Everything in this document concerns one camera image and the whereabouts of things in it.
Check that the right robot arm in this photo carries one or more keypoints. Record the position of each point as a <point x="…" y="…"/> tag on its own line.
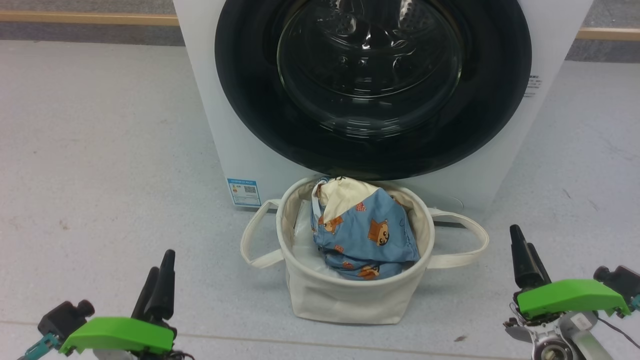
<point x="550" y="350"/>

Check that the black round glass washer door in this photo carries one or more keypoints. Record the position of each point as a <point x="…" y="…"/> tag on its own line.
<point x="250" y="75"/>

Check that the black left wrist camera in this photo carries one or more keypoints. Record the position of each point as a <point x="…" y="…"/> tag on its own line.
<point x="62" y="317"/>

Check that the wooden baseboard strip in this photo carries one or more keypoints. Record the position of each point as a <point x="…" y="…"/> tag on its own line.
<point x="75" y="18"/>

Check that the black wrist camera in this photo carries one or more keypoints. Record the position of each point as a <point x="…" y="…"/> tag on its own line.
<point x="62" y="317"/>
<point x="620" y="280"/>

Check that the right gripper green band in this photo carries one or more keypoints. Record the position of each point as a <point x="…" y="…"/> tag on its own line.
<point x="570" y="297"/>

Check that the blue energy label sticker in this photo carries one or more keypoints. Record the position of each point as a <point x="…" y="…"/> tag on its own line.
<point x="244" y="192"/>

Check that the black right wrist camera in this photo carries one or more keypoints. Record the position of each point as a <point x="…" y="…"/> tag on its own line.
<point x="620" y="280"/>

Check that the cream canvas laundry basket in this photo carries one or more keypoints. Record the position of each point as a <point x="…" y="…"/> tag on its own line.
<point x="345" y="300"/>

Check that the white front-load washing machine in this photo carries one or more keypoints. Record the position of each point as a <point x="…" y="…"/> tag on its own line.
<point x="225" y="125"/>

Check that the white cloth basket liner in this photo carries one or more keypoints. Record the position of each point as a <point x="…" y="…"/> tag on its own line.
<point x="305" y="245"/>

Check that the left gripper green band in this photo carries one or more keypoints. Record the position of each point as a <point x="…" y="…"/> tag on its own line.
<point x="120" y="335"/>

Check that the blue bear-print garment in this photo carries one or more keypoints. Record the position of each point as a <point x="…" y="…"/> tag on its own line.
<point x="360" y="235"/>

